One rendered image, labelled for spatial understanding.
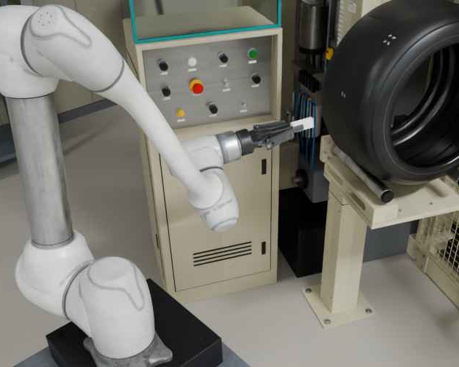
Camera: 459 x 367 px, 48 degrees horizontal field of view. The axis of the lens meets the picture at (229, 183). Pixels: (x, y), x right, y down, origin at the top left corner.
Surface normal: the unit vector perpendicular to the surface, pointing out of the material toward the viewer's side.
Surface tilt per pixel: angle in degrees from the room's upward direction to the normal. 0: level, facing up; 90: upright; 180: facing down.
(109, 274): 5
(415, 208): 0
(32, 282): 80
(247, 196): 90
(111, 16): 90
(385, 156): 94
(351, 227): 90
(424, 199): 0
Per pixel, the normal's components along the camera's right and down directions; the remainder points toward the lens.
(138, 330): 0.63, 0.37
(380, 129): 0.18, 0.51
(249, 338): -0.04, -0.85
